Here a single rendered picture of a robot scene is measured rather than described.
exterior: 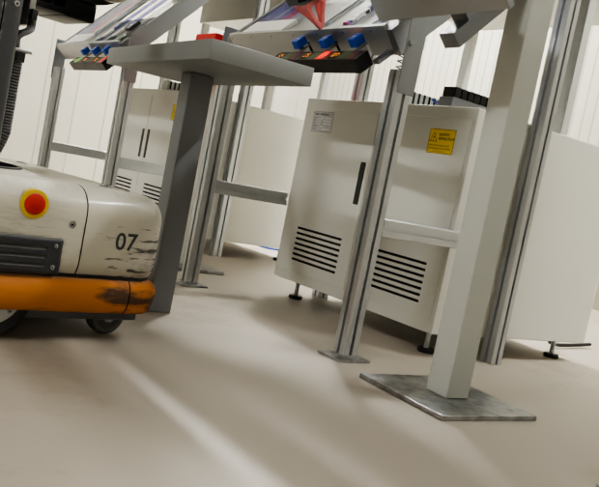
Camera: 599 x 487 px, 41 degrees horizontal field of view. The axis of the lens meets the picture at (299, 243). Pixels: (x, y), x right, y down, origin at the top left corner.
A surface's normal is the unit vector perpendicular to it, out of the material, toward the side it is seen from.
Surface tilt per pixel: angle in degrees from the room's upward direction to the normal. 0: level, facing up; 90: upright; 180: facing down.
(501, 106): 90
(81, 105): 90
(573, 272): 90
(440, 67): 90
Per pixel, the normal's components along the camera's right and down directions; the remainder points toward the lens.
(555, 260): 0.58, 0.18
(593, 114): -0.83, -0.12
